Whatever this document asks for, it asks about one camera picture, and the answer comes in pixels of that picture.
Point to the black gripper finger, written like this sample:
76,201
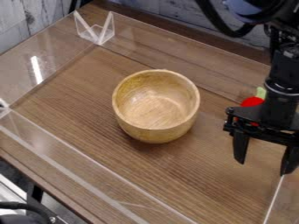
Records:
240,146
289,160

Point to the black metal table frame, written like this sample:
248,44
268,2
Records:
48,209

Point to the light wooden bowl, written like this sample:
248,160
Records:
156,104

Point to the red plush fruit green leaf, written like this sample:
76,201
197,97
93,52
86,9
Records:
252,101

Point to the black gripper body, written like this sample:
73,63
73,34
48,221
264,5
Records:
273,131

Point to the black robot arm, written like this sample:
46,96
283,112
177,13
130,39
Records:
277,15

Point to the clear acrylic tray wall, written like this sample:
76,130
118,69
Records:
60,136

